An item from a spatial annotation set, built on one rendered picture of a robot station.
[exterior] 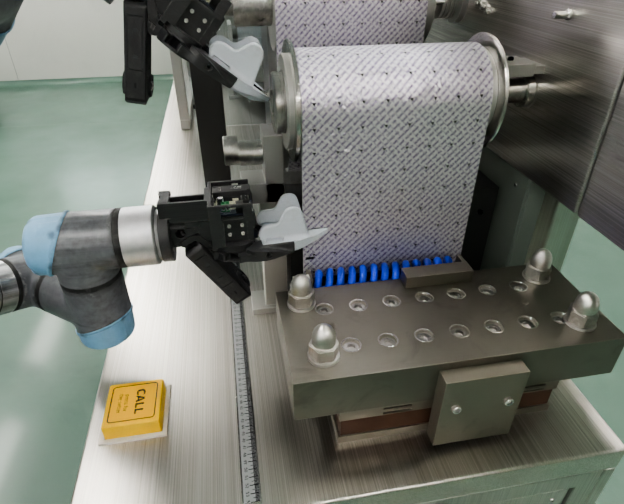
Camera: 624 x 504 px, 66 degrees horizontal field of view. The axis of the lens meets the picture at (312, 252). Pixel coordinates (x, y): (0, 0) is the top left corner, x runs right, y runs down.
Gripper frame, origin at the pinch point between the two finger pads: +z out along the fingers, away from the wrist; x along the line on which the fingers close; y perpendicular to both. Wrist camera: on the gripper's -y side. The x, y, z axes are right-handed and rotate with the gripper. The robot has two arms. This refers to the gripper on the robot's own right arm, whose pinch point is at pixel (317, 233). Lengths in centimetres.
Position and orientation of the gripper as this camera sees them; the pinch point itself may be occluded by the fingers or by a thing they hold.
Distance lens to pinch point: 64.6
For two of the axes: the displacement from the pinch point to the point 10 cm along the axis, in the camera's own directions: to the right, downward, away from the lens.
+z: 9.8, -1.0, 1.5
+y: 0.0, -8.3, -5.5
